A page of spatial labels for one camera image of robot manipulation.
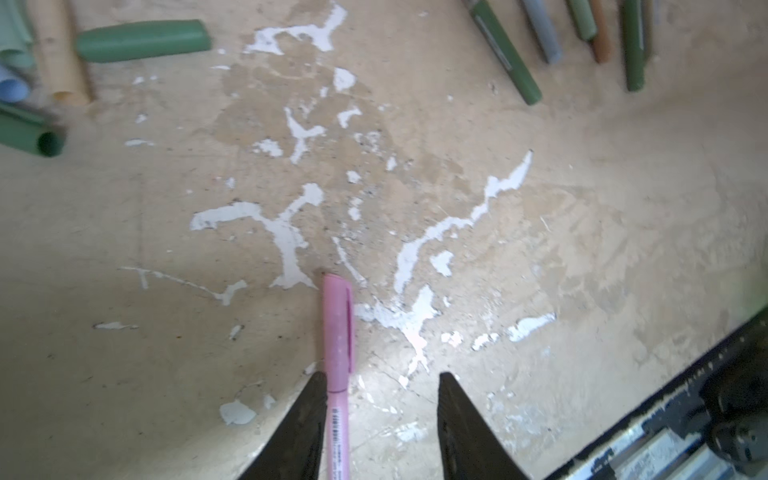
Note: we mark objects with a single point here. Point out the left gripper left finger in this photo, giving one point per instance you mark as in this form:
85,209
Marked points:
294,451

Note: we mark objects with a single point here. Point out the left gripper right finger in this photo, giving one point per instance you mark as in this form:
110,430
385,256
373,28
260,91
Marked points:
469,449

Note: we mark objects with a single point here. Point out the pink pen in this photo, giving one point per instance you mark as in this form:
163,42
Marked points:
338,363

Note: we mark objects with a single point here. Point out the brown pen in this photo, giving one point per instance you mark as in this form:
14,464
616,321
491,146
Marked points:
601,43

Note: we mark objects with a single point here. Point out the dark green pen cap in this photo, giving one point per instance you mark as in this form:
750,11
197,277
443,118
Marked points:
29,132
141,40

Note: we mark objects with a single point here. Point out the dark green pen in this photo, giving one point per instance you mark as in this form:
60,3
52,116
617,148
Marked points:
489,25
631,15

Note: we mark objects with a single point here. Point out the beige pen cap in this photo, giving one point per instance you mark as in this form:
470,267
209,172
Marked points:
62,72

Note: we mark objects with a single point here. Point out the blue pen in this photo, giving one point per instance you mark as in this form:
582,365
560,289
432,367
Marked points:
544,30

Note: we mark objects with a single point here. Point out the light green pen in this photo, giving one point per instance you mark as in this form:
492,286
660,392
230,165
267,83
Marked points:
583,18

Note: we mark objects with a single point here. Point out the blue pen cap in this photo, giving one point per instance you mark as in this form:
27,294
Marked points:
13,87

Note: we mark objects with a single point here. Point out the light green pen cap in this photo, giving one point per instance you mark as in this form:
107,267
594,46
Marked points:
16,35

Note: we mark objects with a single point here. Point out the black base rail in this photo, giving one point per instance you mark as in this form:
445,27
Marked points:
708,422

